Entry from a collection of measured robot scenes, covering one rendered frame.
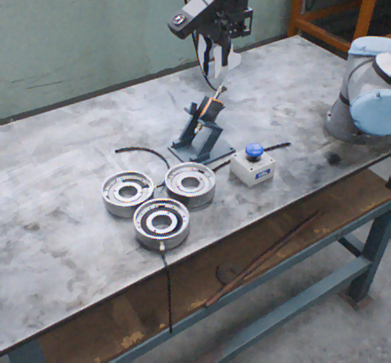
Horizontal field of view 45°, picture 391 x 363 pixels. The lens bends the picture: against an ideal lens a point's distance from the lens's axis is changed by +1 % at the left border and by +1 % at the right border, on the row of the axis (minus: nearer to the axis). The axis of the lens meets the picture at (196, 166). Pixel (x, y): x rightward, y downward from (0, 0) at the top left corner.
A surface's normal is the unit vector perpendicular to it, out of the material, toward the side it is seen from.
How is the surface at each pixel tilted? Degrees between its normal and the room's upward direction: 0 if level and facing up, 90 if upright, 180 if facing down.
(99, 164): 0
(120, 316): 0
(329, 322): 0
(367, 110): 97
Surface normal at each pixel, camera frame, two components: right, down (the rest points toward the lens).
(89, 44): 0.55, 0.54
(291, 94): 0.01, -0.77
